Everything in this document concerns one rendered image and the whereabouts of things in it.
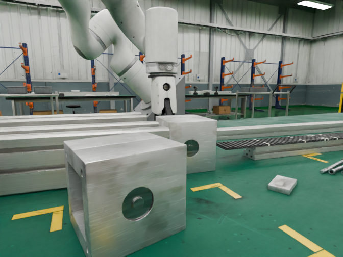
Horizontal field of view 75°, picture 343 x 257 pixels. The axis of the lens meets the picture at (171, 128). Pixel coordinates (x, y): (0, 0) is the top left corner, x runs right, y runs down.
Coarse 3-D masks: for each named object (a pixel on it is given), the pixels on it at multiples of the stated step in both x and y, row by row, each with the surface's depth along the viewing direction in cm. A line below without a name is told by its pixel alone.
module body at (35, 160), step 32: (0, 128) 37; (32, 128) 38; (64, 128) 39; (96, 128) 41; (128, 128) 37; (160, 128) 37; (0, 160) 31; (32, 160) 32; (64, 160) 33; (0, 192) 31; (32, 192) 33
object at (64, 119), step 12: (0, 120) 47; (12, 120) 47; (24, 120) 47; (36, 120) 48; (48, 120) 49; (60, 120) 49; (72, 120) 50; (84, 120) 51; (96, 120) 52; (108, 120) 53; (120, 120) 53; (132, 120) 54; (144, 120) 55
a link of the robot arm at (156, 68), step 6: (150, 66) 56; (156, 66) 55; (162, 66) 55; (168, 66) 55; (174, 66) 57; (150, 72) 56; (156, 72) 57; (162, 72) 56; (168, 72) 57; (174, 72) 57
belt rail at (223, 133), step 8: (224, 128) 69; (232, 128) 69; (240, 128) 69; (248, 128) 69; (256, 128) 70; (264, 128) 70; (272, 128) 71; (280, 128) 72; (288, 128) 73; (296, 128) 74; (304, 128) 76; (312, 128) 78; (320, 128) 79; (328, 128) 79; (336, 128) 80; (224, 136) 66; (232, 136) 67; (240, 136) 68; (248, 136) 69; (256, 136) 70; (264, 136) 71
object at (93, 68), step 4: (140, 52) 758; (140, 56) 760; (144, 56) 725; (184, 56) 824; (92, 60) 703; (140, 60) 762; (184, 60) 813; (92, 64) 705; (184, 64) 829; (92, 68) 706; (184, 68) 832; (92, 72) 706; (184, 72) 834; (188, 72) 791; (92, 76) 710; (92, 80) 712; (92, 84) 713; (96, 84) 663; (92, 88) 726; (140, 100) 796; (188, 100) 805; (96, 104) 728; (96, 108) 731; (96, 112) 733; (188, 112) 827
